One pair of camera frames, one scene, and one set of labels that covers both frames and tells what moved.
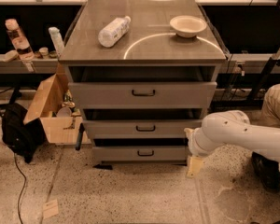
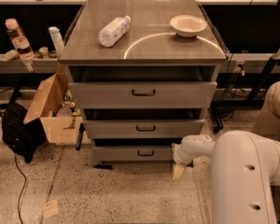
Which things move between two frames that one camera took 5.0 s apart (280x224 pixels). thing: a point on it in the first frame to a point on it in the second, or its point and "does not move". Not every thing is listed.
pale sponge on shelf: (10, 55) does not move
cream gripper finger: (189, 132) to (175, 147)
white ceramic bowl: (188, 25) does not move
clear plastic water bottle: (114, 31) does not move
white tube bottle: (57, 40) does not move
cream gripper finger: (195, 165) to (177, 172)
